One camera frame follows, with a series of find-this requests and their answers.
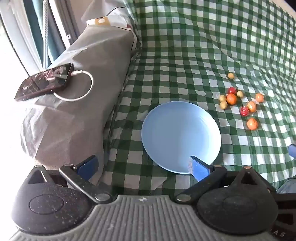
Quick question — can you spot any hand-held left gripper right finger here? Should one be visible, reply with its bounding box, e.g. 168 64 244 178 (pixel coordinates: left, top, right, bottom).
174 156 276 204

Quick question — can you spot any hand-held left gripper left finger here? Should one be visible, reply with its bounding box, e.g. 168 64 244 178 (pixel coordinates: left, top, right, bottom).
22 156 114 205

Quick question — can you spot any light blue plate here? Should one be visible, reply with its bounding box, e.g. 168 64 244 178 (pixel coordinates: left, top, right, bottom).
142 101 222 175

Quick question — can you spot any black smartphone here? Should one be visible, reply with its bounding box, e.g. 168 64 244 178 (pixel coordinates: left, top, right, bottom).
14 63 75 102

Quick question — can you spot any grey covered box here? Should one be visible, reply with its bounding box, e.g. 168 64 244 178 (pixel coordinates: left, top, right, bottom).
20 24 139 172

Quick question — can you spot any green checked blanket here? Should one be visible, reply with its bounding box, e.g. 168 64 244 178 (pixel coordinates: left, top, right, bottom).
102 0 296 193

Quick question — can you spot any teal curtain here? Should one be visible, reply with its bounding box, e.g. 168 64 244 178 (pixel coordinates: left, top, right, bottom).
30 0 68 67

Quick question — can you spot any white charging cable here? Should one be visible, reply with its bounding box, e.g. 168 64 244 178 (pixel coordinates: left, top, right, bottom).
54 70 94 102

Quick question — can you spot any white window frame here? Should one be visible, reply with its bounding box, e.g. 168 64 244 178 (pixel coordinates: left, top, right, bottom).
0 0 47 77

